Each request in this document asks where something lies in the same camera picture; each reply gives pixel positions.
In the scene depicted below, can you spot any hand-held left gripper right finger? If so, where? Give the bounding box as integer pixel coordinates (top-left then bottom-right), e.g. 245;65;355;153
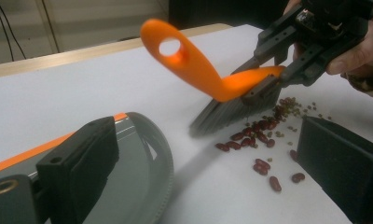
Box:
297;115;373;224

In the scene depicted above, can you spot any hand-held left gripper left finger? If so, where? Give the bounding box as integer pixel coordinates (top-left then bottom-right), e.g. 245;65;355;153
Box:
35;116;120;224

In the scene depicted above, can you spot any grey dustpan with orange edge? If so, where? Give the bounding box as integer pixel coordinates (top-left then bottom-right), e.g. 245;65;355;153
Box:
0;111;175;224

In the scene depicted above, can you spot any scatter of small green beans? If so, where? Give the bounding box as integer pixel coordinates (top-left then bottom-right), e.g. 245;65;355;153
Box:
246;96;332;163

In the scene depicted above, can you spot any scatter of red kidney beans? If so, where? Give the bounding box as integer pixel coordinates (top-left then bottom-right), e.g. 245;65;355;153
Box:
214;96;306;193

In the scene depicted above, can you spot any orange brush with grey bristles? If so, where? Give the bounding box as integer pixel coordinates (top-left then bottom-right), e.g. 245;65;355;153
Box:
140;18;286;138

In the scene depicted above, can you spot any white table mat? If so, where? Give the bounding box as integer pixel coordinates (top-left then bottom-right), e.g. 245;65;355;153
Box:
0;23;373;224

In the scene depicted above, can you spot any wooden table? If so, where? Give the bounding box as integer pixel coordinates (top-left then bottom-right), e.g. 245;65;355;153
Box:
0;22;233;80

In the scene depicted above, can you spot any black wall cable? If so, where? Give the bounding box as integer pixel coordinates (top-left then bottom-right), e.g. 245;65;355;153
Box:
0;0;15;63
0;0;27;60

